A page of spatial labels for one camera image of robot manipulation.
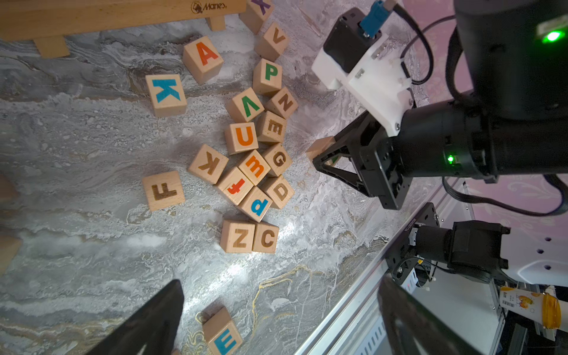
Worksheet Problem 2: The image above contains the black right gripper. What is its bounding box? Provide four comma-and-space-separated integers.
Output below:
312, 111, 412, 210

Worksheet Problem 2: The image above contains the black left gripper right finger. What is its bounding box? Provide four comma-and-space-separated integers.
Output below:
378, 276, 479, 355

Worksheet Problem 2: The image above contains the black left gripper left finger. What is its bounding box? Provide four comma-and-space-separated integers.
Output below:
89, 280, 184, 354

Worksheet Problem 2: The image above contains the blue E letter block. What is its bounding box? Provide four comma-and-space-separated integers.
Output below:
203, 307, 243, 355

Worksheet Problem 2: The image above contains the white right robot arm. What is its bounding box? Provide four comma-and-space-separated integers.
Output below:
312, 1, 567, 216

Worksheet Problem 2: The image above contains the brown D letter block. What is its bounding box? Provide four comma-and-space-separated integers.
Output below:
260, 175, 295, 209

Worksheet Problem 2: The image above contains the brown G letter block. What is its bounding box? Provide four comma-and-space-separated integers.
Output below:
262, 143, 293, 177

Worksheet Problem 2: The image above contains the brown Z letter block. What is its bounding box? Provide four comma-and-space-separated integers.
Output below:
220, 220, 256, 254

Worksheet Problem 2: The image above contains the brown E letter block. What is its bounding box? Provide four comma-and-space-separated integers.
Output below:
256, 111, 287, 144

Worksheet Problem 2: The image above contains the brown N letter block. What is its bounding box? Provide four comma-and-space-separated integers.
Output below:
266, 87, 299, 119

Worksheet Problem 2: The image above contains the orange m letter block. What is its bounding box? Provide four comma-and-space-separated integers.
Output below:
238, 149, 271, 186

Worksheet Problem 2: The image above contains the blue p letter block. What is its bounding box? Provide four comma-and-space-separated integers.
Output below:
238, 186, 273, 223

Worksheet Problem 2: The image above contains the brown C letter block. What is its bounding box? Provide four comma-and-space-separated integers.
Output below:
252, 222, 280, 254

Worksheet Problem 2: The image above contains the brown F letter block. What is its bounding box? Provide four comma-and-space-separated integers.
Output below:
142, 171, 186, 212

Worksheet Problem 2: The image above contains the red f letter block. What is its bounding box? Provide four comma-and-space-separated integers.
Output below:
215, 167, 254, 206

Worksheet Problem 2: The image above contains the orange U letter block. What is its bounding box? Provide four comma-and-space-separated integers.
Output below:
225, 122, 259, 155

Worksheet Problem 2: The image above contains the green P letter block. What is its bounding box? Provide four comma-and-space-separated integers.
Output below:
252, 59, 283, 97

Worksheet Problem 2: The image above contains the green V letter block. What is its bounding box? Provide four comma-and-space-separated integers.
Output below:
226, 87, 265, 123

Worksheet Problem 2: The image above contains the orange B letter block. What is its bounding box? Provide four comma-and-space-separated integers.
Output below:
0, 235, 22, 276

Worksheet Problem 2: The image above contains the brown V letter block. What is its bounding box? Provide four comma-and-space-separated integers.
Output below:
254, 22, 290, 62

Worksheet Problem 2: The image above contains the brown K letter block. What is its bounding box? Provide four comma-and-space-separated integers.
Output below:
187, 144, 229, 185

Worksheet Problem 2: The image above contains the purple X letter block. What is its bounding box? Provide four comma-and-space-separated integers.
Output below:
239, 0, 275, 35

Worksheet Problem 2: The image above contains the red A letter block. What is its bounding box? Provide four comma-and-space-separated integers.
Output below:
183, 36, 224, 84

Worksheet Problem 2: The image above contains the blue K letter block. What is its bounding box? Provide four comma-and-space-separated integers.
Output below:
145, 74, 187, 118

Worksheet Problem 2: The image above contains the yellow bottle outside cell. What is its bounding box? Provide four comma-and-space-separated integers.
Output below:
499, 286, 567, 332

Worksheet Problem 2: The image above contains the wooden whiteboard stand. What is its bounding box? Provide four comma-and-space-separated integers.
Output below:
1, 0, 246, 58

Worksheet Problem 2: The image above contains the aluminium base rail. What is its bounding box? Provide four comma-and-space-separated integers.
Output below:
292, 177, 502, 355

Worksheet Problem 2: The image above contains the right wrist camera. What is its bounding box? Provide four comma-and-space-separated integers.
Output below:
312, 1, 414, 137

